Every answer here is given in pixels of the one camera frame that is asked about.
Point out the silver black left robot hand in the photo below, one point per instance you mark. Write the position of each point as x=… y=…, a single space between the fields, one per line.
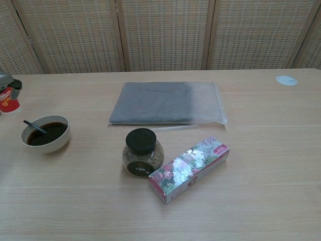
x=6 y=80

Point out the black plastic spoon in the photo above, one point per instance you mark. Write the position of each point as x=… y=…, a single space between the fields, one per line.
x=35 y=127

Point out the white bowl with dark liquid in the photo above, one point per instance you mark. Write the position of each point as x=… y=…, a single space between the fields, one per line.
x=50 y=147

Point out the red paper cup white lid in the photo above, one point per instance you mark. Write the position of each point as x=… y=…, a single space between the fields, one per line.
x=8 y=105

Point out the woven rattan screen panel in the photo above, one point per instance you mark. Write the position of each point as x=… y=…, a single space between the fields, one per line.
x=165 y=35
x=258 y=35
x=72 y=35
x=12 y=50
x=311 y=52

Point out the clear zip bag grey cloth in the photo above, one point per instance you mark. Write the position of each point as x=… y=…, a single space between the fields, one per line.
x=150 y=103

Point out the glass jar with black lid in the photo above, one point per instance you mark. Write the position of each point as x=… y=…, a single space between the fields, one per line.
x=140 y=140

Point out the clear plastic straw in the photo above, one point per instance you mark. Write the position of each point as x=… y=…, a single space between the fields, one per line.
x=170 y=128

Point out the floral printed carton box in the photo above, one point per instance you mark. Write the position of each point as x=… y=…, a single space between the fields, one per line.
x=185 y=170

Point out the white round table grommet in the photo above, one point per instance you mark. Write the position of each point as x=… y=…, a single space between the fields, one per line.
x=286 y=80

